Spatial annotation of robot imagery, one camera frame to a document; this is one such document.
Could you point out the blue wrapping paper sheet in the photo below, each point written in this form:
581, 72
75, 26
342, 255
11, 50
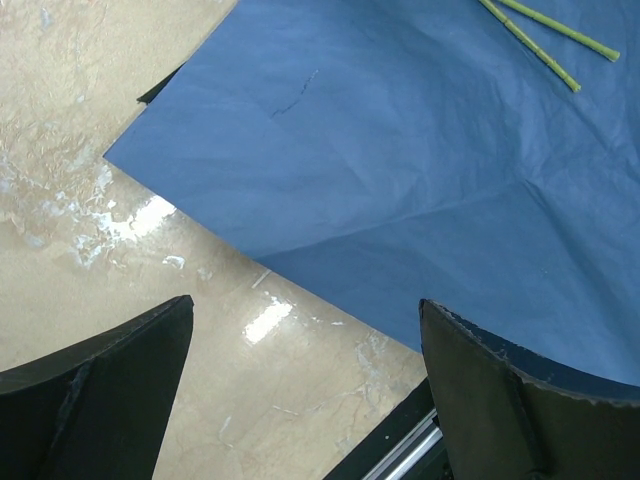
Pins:
378, 153

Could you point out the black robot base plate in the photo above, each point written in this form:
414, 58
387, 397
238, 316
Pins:
416, 409

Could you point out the white rose stem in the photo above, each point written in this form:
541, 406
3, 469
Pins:
525, 39

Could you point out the aluminium rail frame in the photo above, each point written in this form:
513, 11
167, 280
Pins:
413, 448

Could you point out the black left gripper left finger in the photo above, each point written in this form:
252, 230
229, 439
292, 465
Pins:
97, 409

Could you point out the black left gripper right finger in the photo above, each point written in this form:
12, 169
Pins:
506, 412

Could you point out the peach rose stem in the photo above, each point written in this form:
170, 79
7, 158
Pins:
607, 52

